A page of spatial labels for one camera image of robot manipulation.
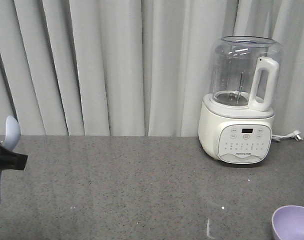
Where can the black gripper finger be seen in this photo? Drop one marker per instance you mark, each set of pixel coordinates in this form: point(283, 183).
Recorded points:
point(10, 160)

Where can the light blue spoon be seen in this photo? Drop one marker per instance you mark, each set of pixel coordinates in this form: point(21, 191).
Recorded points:
point(12, 136)

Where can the purple bowl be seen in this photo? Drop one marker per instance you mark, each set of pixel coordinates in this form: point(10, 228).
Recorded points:
point(288, 223)

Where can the grey-white curtain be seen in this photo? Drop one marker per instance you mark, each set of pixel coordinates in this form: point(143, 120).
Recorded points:
point(133, 67)

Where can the white blender appliance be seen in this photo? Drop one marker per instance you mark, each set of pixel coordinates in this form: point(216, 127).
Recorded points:
point(236, 117)

